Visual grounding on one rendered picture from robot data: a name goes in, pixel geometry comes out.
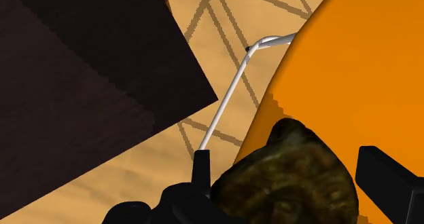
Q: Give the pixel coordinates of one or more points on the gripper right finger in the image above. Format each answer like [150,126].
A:
[387,180]

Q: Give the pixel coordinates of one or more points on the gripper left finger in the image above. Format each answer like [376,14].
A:
[201,170]

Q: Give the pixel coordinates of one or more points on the olive brown lumpy object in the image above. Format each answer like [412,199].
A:
[291,180]

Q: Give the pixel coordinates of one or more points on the orange table with white legs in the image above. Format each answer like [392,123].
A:
[347,67]

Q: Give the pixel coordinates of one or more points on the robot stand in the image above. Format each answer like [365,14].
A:
[76,84]

